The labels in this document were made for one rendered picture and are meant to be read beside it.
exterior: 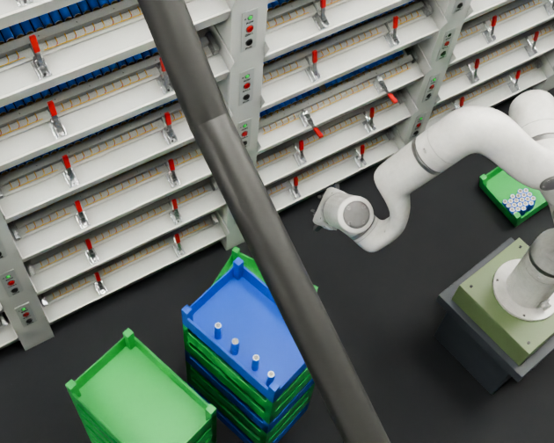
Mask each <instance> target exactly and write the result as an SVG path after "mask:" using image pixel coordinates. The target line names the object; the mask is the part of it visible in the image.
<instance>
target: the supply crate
mask: <svg viewBox="0 0 554 443"><path fill-rule="evenodd" d="M181 313H182V323H183V324H184V325H185V326H186V327H187V328H188V329H189V330H190V331H191V332H192V333H193V334H195V335H196V336H197V337H198V338H199V339H200V340H201V341H203V342H204V343H205V344H206V345H207V346H208V347H209V348H211V349H212V350H213V351H214V352H215V353H216V354H217V355H219V356H220V357H221V358H222V359H223V360H224V361H225V362H227V363H228V364H229V365H230V366H231V367H232V368H233V369H235V370H236V371H237V372H238V373H239V374H240V375H241V376H243V377H244V378H245V379H246V380H247V381H248V382H249V383H250V384H251V385H252V386H253V387H254V388H255V389H257V390H258V391H259V392H260V393H261V394H262V395H263V396H265V397H266V398H267V399H268V400H269V401H270V402H271V403H274V402H275V401H276V399H277V398H278V397H279V396H280V395H281V394H282V393H283V392H284V391H285V390H286V389H287V388H288V386H289V385H290V384H291V383H292V382H293V381H294V380H295V379H296V378H297V377H298V376H299V375H300V374H301V373H302V371H303V370H304V369H305V368H306V367H307V366H306V364H305V362H304V360H303V357H302V355H301V354H300V352H299V350H298V348H297V346H296V344H295V341H294V339H293V338H292V336H291V334H290V332H289V330H288V327H287V325H286V324H285V322H284V320H283V318H282V316H281V312H280V311H279V309H278V307H277V305H276V303H275V301H274V299H273V297H272V295H271V293H270V291H269V289H268V287H267V285H266V283H265V282H263V281H262V280H261V279H260V278H258V277H257V276H256V275H255V274H253V273H252V272H251V271H250V270H248V269H247V268H246V267H245V266H244V261H243V260H242V259H241V258H240V257H238V258H236V259H235V260H234V261H233V266H232V267H231V268H230V269H229V270H228V271H227V272H226V273H225V274H224V275H223V276H222V277H221V278H220V279H219V280H218V281H217V282H216V283H215V284H214V285H213V286H212V287H210V288H209V289H208V290H207V291H206V292H205V293H204V294H203V295H202V296H201V297H199V298H198V299H197V300H196V301H195V302H194V303H193V304H192V305H191V306H190V307H189V306H188V305H187V304H186V305H185V307H184V308H182V309H181ZM217 322H219V323H221V324H222V337H221V338H220V339H215V323H217ZM232 338H238V340H239V348H238V354H237V355H233V354H232V353H231V340H232ZM254 354H258V355H259V357H260V360H259V370H257V371H253V370H252V369H251V361H252V356H253V355H254ZM271 370H272V371H274V372H275V376H274V381H273V382H272V383H271V384H270V385H269V387H267V385H266V377H267V372H268V371H271Z"/></svg>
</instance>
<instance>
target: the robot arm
mask: <svg viewBox="0 0 554 443"><path fill-rule="evenodd" d="M508 115H509V116H507V115H506V114H504V113H503V112H501V111H499V110H497V109H494V108H491V107H487V106H477V105H470V106H464V107H461V108H458V109H455V110H454V111H452V112H451V113H449V114H447V115H446V116H444V117H443V118H441V119H440V120H438V121H437V122H436V123H434V124H433V125H432V126H431V127H430V128H428V129H427V130H426V131H424V132H423V133H422V134H420V135H419V136H417V137H416V138H415V139H413V140H412V141H411V142H409V143H408V144H406V145H405V146H404V147H403V148H401V149H400V150H399V151H398V152H397V153H395V154H394V155H393V156H391V157H390V158H388V159H387V160H386V161H385V162H383V163H382V164H381V165H380V166H379V167H378V168H377V169H376V170H375V174H374V181H375V185H376V187H377V189H378V190H379V192H380V194H381V195H382V196H383V199H384V200H385V202H386V204H387V206H388V209H389V211H390V217H388V218H387V219H385V220H380V219H378V218H377V217H376V216H375V215H374V210H373V208H372V206H371V204H370V203H369V202H368V201H367V200H366V199H364V198H362V197H360V196H355V195H351V194H347V193H345V192H342V191H340V189H339V184H337V183H334V184H333V186H332V187H329V188H327V190H326V191H325V192H324V194H323V195H322V196H321V195H318V196H317V197H318V198H319V199H321V202H320V204H319V206H318V208H317V210H315V209H311V210H310V211H311V212H313V213H314V214H313V215H314V218H313V222H314V223H315V225H314V228H313V230H314V231H316V232H318V231H319V230H320V229H321V228H324V229H329V230H337V229H339V230H341V231H342V232H344V233H345V234H346V235H348V236H349V237H350V238H351V239H352V240H354V241H355V242H356V243H357V244H358V245H359V246H360V247H361V248H362V249H363V250H365V251H367V252H376V251H379V250H380V249H382V248H384V247H385V246H387V245H388V244H390V243H391V242H393V241H394V240H395V239H397V238H398V237H399V236H400V235H401V234H402V232H403V231H404V229H405V226H406V224H407V222H408V219H409V215H410V209H411V200H410V194H411V193H412V192H413V191H415V190H416V189H418V188H419V187H421V186H423V185H424V184H425V183H427V182H428V181H430V180H431V179H433V178H435V177H436V176H438V175H439V174H441V173H442V172H444V171H445V170H446V169H448V168H449V167H451V166H452V165H453V164H455V163H457V162H458V161H460V160H461V159H463V158H464V157H466V156H468V155H470V154H474V153H477V154H480V155H482V156H485V157H486V158H488V159H489V160H491V161H492V162H494V163H495V164H497V165H498V166H499V167H500V168H501V169H502V170H503V171H504V172H506V173H507V174H508V175H509V176H511V177H512V178H514V179H515V180H516V181H518V182H520V183H521V184H523V185H525V186H527V187H530V188H532V189H536V190H539V191H540V192H541V194H542V196H543V197H544V198H545V200H546V201H547V202H548V204H549V207H550V212H551V215H552V219H553V222H554V97H553V96H552V95H551V94H550V93H549V92H547V91H543V90H531V91H525V92H523V93H522V94H520V95H519V96H517V97H516V98H515V99H514V100H513V102H512V103H511V105H510V107H509V112H508ZM492 289H493V292H494V295H495V297H496V299H497V301H498V302H499V304H500V306H501V307H502V308H503V309H504V310H505V311H506V312H508V313H509V314H510V315H512V316H515V317H517V318H519V319H521V320H524V321H530V322H538V321H542V320H544V319H547V318H549V317H550V316H552V315H553V314H554V228H553V229H547V230H545V231H544V232H543V233H541V234H540V235H539V236H538V237H537V238H536V240H535V241H534V242H533V243H532V244H531V246H530V247H529V248H528V250H527V252H526V253H525V254H524V256H523V257H522V259H513V260H510V261H507V262H506V263H504V264H503V265H502V266H501V267H500V268H499V269H498V270H497V272H496V273H495V274H494V277H493V281H492Z"/></svg>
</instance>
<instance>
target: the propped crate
mask: <svg viewBox="0 0 554 443"><path fill-rule="evenodd" d="M479 187H480V188H481V189H482V190H483V191H484V192H485V194H486V195H487V196H488V197H489V198H490V199H491V200H492V202H493V203H494V204H495V205H496V206H497V207H498V208H499V210H500V211H501V212H502V213H503V214H504V215H505V217H506V218H507V219H508V220H509V221H510V222H511V223H512V224H513V225H514V226H515V227H517V226H518V225H520V224H521V223H523V222H524V221H526V220H527V219H528V218H529V217H531V216H532V215H533V214H535V213H537V212H538V211H540V210H541V209H543V208H544V207H546V206H547V205H549V204H548V202H547V201H546V200H545V198H544V197H543V196H542V194H541V192H540V191H539V190H536V189H532V188H530V187H527V186H525V185H523V184H521V183H520V182H518V181H516V180H515V179H514V178H512V177H511V176H509V175H508V174H507V173H506V172H504V171H503V170H502V169H501V168H500V167H499V166H498V167H496V168H495V169H494V170H492V171H490V172H489V173H487V174H486V175H485V174H483V175H482V176H480V177H479ZM524 188H528V191H529V192H532V196H535V197H536V202H535V205H534V207H533V209H531V210H530V211H527V212H526V213H525V215H523V216H521V214H520V213H519V212H517V213H515V214H514V216H512V215H511V214H510V212H509V211H508V210H507V209H506V208H505V207H504V206H503V204H502V201H503V200H507V201H508V200H509V199H510V195H511V194H514V195H516V194H517V192H518V190H519V189H522V190H523V189H524Z"/></svg>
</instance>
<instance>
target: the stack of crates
mask: <svg viewBox="0 0 554 443"><path fill-rule="evenodd" d="M65 386H66V388H67V390H68V391H69V395H70V397H71V399H72V401H73V404H74V405H75V407H76V409H77V413H78V415H79V417H80V418H81V420H82V422H83V425H84V428H85V430H86V431H87V434H88V436H89V438H90V440H91V443H216V407H215V406H214V405H213V404H212V403H211V404H208V403H207V402H206V401H205V400H204V399H203V398H202V397H201V396H199V395H198V394H197V393H196V392H195V391H194V390H193V389H192V388H191V387H189V386H188V385H187V384H186V383H185V382H184V381H183V380H182V379H181V378H180V377H178V376H177V375H176V374H175V373H174V372H173V371H172V370H171V369H170V368H169V367H167V366H166V365H165V364H164V363H163V361H162V360H160V359H159V358H158V357H157V356H156V355H155V354H154V353H153V352H152V351H151V350H150V349H149V348H148V347H146V346H145V345H144V344H143V343H142V342H141V341H140V340H139V339H138V338H136V337H135V335H134V333H133V332H132V331H131V330H130V329H129V328H127V329H126V330H125V331H124V332H123V338H122V339H121V340H120V341H119V342H118V343H117V344H115V345H114V346H113V347H112V348H111V349H110V350H109V351H108V352H106V353H105V354H104V355H103V356H102V357H101V358H100V359H99V360H97V361H96V362H95V363H94V364H93V365H92V366H91V367H90V368H89V369H87V370H86V371H85V372H84V373H83V374H82V375H81V376H80V377H78V378H77V379H76V380H75V381H73V380H70V381H69V382H67V383H66V384H65Z"/></svg>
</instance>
